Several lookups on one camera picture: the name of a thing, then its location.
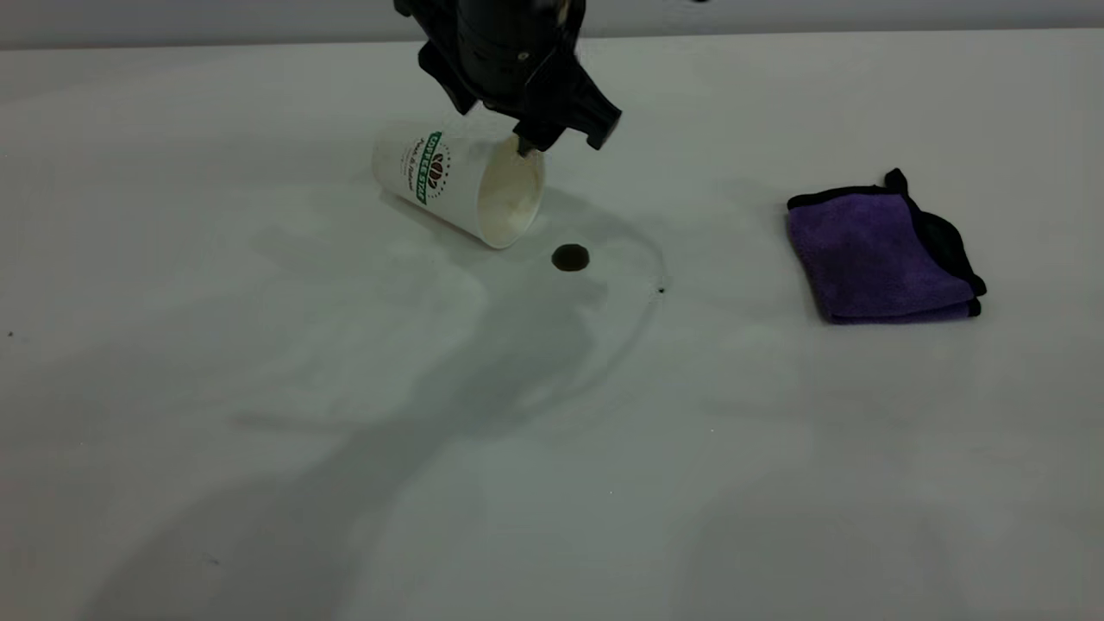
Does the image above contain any white paper coffee cup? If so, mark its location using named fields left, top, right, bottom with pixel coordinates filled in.
left=372, top=121, right=548, bottom=251

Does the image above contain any purple cloth with black trim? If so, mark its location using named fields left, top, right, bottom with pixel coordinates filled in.
left=786, top=168, right=988, bottom=326

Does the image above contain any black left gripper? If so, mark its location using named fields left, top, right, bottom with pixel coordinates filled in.
left=394, top=0, right=622, bottom=158

